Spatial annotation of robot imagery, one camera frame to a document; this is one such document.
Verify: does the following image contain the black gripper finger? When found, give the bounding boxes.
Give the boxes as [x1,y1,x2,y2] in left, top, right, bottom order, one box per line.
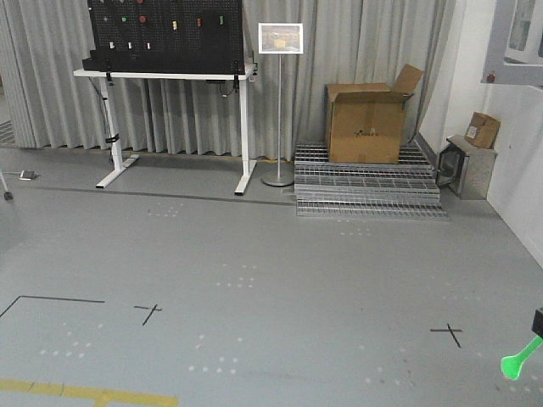
[531,308,543,337]

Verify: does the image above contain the green plastic spoon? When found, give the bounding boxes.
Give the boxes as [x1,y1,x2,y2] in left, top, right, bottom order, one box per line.
[501,336,542,381]

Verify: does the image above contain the metal grating steps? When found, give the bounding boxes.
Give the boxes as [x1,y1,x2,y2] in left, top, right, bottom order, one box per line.
[294,141,448,220]

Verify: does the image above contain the small cardboard box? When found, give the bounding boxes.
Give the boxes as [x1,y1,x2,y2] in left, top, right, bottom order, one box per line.
[464,112,501,149]

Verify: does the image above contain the large open cardboard box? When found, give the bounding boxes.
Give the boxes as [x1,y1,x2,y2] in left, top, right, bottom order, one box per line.
[326,64,423,164]

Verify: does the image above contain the grey curtain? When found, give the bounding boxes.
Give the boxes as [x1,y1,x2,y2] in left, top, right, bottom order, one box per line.
[1,1,455,159]

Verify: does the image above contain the sign on metal stand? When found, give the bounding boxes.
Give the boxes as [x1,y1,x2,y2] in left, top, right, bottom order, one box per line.
[258,22,304,187]

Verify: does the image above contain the white standing desk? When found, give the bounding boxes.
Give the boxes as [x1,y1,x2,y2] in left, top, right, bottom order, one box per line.
[73,63,257,196]

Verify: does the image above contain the black pegboard with parts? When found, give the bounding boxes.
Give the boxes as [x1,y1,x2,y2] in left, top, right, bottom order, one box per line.
[82,0,245,75]

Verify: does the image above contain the grey foot pedal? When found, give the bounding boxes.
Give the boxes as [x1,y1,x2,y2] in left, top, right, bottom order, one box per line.
[19,170,39,181]

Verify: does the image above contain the grey metal enclosure box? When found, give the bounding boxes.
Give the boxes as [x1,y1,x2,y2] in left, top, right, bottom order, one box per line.
[436,135,497,200]

